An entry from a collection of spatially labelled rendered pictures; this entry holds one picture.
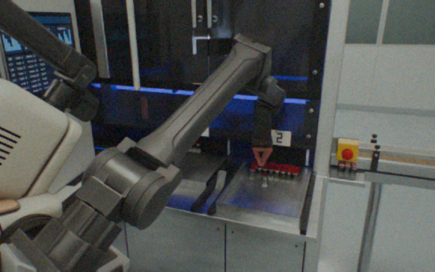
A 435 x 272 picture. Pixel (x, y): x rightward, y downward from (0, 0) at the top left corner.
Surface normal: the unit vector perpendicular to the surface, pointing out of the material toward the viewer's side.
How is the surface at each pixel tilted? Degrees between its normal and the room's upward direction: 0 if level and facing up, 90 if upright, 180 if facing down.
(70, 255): 64
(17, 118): 90
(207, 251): 90
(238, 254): 90
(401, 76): 90
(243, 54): 34
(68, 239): 48
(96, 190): 44
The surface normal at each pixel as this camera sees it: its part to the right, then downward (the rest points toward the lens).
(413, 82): -0.34, 0.31
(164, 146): 0.07, -0.60
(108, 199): -0.04, -0.45
